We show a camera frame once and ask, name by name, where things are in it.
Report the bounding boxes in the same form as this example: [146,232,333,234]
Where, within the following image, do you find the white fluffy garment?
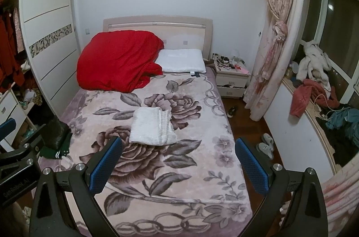
[129,107,178,146]

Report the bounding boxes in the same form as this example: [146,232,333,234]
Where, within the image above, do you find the floral plush blanket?
[57,70,253,237]

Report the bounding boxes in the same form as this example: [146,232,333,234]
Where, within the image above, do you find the dark cloth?
[320,119,359,167]

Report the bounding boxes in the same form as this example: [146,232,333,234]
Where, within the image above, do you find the person's left forearm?
[0,200,27,237]

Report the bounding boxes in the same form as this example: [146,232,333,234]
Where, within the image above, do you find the white nightstand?
[215,58,251,99]

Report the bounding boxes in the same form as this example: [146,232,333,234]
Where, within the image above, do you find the white cable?
[313,93,337,117]

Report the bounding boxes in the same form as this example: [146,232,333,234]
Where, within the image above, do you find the red hanging clothes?
[0,0,26,92]

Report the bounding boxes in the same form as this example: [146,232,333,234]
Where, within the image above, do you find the window frame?
[306,0,359,103]

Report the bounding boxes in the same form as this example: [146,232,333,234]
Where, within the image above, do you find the patterned cloth pile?
[21,87,42,109]

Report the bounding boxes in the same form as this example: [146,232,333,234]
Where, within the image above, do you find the pink floral curtain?
[320,159,359,237]
[243,0,307,121]

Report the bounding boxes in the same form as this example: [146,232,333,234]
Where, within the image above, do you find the red quilt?
[77,30,165,93]

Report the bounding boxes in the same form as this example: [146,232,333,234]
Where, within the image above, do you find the nightstand clutter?
[212,53,249,72]

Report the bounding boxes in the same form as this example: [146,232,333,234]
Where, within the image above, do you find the pink red jacket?
[290,78,340,118]

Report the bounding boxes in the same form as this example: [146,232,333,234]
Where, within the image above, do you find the teal cloth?
[327,107,359,148]

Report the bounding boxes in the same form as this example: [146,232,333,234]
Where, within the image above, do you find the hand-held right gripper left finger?
[29,136,123,237]

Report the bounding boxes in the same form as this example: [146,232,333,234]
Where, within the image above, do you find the green and black jacket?
[39,121,73,160]

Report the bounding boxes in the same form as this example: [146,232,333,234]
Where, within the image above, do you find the white plush toy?
[296,40,333,86]

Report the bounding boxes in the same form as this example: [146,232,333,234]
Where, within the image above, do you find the white slipper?
[261,133,275,146]
[255,142,274,159]

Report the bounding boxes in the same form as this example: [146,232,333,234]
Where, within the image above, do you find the white pillow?
[155,49,206,77]

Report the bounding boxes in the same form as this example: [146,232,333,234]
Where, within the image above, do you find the beige bed headboard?
[102,15,214,61]

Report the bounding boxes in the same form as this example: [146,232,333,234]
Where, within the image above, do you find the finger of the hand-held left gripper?
[0,124,48,168]
[0,117,16,144]

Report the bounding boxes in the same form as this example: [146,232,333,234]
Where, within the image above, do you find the white wardrobe sliding door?
[18,0,80,114]

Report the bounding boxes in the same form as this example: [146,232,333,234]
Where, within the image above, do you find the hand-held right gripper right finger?
[235,137,328,237]

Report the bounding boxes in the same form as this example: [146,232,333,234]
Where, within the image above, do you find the white drawer cabinet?
[0,90,28,153]

